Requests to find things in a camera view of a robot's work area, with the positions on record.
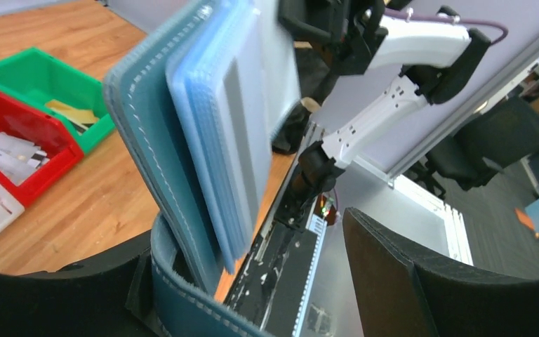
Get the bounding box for cards in green bin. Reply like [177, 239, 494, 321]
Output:
[45, 100, 100, 135]

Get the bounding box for red plastic bin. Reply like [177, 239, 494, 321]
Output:
[0, 91, 84, 207]

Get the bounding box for white card in red bin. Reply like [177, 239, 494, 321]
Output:
[0, 132, 50, 186]

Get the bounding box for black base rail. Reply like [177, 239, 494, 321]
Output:
[222, 144, 345, 337]

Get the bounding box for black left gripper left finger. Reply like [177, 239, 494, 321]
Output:
[0, 232, 158, 336]

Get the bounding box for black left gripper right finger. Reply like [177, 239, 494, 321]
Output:
[342, 207, 539, 336]

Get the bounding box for green plastic bin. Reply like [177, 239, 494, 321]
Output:
[0, 47, 114, 154]

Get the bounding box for black floral blanket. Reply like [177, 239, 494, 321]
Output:
[272, 47, 338, 155]

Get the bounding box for black office chair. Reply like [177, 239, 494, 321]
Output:
[408, 96, 539, 199]

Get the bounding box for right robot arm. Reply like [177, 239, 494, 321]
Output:
[278, 1, 492, 191]

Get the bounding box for blue card holder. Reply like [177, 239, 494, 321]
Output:
[102, 1, 301, 336]

